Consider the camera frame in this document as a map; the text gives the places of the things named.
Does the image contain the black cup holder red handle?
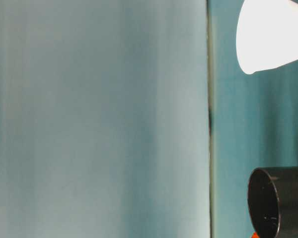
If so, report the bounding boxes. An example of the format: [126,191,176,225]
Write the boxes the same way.
[247,166,298,238]

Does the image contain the white paper cup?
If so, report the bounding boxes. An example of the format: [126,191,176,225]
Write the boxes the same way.
[235,0,298,75]

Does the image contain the blue-green backdrop cloth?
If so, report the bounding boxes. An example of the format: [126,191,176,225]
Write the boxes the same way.
[0,0,211,238]

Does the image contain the blue-green table cloth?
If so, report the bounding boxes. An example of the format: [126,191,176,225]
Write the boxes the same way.
[208,0,298,238]

